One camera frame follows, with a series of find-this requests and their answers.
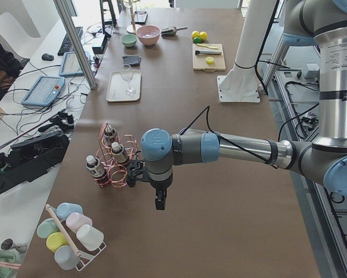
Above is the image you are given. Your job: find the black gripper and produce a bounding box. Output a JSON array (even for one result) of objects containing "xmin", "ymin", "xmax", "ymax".
[{"xmin": 148, "ymin": 170, "xmax": 173, "ymax": 210}]

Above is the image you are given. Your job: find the tea bottle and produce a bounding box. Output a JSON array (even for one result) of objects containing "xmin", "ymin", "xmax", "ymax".
[
  {"xmin": 111, "ymin": 142, "xmax": 130, "ymax": 165},
  {"xmin": 86, "ymin": 155, "xmax": 108, "ymax": 187},
  {"xmin": 103, "ymin": 124, "xmax": 118, "ymax": 148}
]

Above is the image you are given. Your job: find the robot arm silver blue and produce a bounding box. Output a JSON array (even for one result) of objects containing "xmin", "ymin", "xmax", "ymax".
[{"xmin": 141, "ymin": 1, "xmax": 347, "ymax": 210}]

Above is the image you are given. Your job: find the tea bottle front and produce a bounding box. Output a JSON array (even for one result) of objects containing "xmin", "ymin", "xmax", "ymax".
[{"xmin": 86, "ymin": 155, "xmax": 108, "ymax": 187}]

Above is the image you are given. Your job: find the white cup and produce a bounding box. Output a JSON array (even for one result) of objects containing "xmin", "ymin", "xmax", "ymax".
[{"xmin": 76, "ymin": 224, "xmax": 104, "ymax": 251}]

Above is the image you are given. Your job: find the pink cup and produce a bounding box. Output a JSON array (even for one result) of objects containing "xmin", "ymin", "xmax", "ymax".
[{"xmin": 65, "ymin": 212, "xmax": 93, "ymax": 233}]

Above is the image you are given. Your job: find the blue cup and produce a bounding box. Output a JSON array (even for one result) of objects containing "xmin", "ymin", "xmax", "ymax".
[{"xmin": 56, "ymin": 202, "xmax": 83, "ymax": 220}]

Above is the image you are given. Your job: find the white cup rack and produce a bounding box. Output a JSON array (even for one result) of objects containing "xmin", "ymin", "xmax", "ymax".
[{"xmin": 45, "ymin": 204, "xmax": 107, "ymax": 272}]

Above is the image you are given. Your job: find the beige serving tray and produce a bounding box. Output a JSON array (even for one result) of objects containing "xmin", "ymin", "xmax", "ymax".
[{"xmin": 106, "ymin": 69, "xmax": 141, "ymax": 103}]

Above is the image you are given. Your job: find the grey cup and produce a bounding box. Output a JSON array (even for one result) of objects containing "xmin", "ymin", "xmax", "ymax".
[{"xmin": 54, "ymin": 245, "xmax": 79, "ymax": 270}]

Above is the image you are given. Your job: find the yellow cup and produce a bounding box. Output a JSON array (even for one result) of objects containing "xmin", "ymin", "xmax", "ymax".
[{"xmin": 46, "ymin": 232, "xmax": 68, "ymax": 253}]

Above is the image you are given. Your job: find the green cup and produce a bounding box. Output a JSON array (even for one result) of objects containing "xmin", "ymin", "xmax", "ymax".
[{"xmin": 36, "ymin": 218, "xmax": 59, "ymax": 239}]

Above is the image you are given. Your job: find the clear wine glass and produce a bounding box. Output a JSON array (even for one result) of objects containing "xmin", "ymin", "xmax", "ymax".
[{"xmin": 120, "ymin": 64, "xmax": 136, "ymax": 96}]

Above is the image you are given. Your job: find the dark folded cloth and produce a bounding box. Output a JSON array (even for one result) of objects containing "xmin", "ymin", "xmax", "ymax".
[{"xmin": 122, "ymin": 55, "xmax": 141, "ymax": 67}]

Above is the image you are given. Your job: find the half lemon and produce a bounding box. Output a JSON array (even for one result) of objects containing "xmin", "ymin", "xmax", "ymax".
[{"xmin": 206, "ymin": 57, "xmax": 214, "ymax": 64}]

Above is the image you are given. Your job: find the wooden cutting board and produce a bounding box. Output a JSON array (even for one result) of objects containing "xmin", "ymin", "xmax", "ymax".
[{"xmin": 192, "ymin": 43, "xmax": 226, "ymax": 71}]

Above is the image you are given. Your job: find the metal muddler tool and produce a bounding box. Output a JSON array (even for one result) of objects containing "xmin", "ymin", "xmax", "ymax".
[{"xmin": 195, "ymin": 50, "xmax": 222, "ymax": 56}]

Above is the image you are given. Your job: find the yellow peeler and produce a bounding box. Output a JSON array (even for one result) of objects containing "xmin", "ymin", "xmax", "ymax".
[{"xmin": 196, "ymin": 43, "xmax": 218, "ymax": 49}]

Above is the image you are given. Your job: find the blue teach pendant near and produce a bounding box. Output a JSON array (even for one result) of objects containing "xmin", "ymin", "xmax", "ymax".
[{"xmin": 21, "ymin": 76, "xmax": 65, "ymax": 107}]

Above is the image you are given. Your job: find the blue teach pendant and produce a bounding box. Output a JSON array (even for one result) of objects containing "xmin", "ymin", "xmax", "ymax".
[
  {"xmin": 21, "ymin": 76, "xmax": 65, "ymax": 107},
  {"xmin": 59, "ymin": 52, "xmax": 83, "ymax": 78}
]

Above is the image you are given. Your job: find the blue teach pendant far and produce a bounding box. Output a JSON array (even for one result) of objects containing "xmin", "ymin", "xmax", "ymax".
[{"xmin": 59, "ymin": 52, "xmax": 83, "ymax": 78}]

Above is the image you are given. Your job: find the green bowl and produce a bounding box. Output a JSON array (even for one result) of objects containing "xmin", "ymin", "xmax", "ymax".
[{"xmin": 120, "ymin": 34, "xmax": 137, "ymax": 47}]

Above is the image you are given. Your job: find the pink bowl with ice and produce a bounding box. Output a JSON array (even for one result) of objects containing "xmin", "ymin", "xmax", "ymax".
[{"xmin": 136, "ymin": 25, "xmax": 161, "ymax": 46}]

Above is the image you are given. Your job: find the metal scoop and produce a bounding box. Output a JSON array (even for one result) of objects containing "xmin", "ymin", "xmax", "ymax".
[{"xmin": 161, "ymin": 26, "xmax": 188, "ymax": 36}]

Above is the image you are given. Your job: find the yellow lemon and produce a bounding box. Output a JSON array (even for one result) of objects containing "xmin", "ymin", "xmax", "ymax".
[{"xmin": 191, "ymin": 30, "xmax": 200, "ymax": 40}]

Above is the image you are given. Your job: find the wooden glass stand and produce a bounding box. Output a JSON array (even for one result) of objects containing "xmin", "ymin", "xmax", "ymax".
[{"xmin": 123, "ymin": 0, "xmax": 142, "ymax": 34}]

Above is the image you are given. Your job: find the black keyboard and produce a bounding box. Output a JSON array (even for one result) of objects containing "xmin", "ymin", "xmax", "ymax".
[{"xmin": 57, "ymin": 27, "xmax": 83, "ymax": 56}]

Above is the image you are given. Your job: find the black tray with glasses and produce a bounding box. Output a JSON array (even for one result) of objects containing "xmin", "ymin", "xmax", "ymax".
[{"xmin": 134, "ymin": 11, "xmax": 148, "ymax": 24}]

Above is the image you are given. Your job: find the black mouse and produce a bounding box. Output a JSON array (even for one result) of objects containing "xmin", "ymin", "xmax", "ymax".
[{"xmin": 41, "ymin": 53, "xmax": 54, "ymax": 61}]

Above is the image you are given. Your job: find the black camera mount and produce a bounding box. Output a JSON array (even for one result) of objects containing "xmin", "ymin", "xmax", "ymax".
[{"xmin": 126, "ymin": 160, "xmax": 149, "ymax": 188}]

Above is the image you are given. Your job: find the copper wire bottle basket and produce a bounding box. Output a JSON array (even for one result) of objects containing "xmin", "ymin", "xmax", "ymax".
[{"xmin": 95, "ymin": 122, "xmax": 139, "ymax": 189}]

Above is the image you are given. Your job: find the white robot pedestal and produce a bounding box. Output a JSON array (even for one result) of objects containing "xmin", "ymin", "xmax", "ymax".
[{"xmin": 217, "ymin": 0, "xmax": 279, "ymax": 103}]

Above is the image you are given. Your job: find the aluminium frame post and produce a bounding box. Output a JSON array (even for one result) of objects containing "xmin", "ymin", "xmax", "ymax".
[{"xmin": 53, "ymin": 0, "xmax": 97, "ymax": 89}]

